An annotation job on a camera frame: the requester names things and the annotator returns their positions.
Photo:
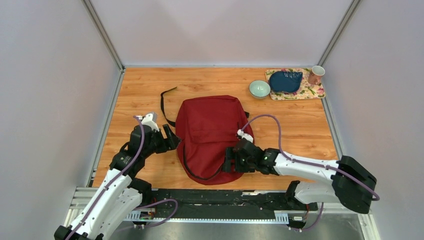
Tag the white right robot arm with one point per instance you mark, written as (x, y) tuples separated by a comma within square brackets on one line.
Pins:
[(343, 181)]

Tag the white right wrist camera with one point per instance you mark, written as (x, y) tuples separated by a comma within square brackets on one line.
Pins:
[(241, 135)]

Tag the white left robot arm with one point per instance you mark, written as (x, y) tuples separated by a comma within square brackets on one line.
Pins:
[(121, 191)]

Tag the dark blue pencil pouch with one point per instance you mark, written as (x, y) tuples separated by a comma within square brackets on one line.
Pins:
[(285, 81)]

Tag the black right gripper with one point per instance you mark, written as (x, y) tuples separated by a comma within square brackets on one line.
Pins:
[(231, 154)]

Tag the pale blue ceramic bowl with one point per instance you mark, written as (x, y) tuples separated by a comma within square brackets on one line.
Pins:
[(259, 89)]

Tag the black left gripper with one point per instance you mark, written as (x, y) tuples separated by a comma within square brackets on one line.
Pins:
[(172, 142)]

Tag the floral rectangular tray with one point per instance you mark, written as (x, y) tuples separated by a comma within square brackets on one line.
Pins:
[(306, 91)]

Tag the pink mug white inside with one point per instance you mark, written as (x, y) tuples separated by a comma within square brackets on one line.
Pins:
[(315, 75)]

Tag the red student backpack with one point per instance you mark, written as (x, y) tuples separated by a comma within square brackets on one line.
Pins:
[(208, 125)]

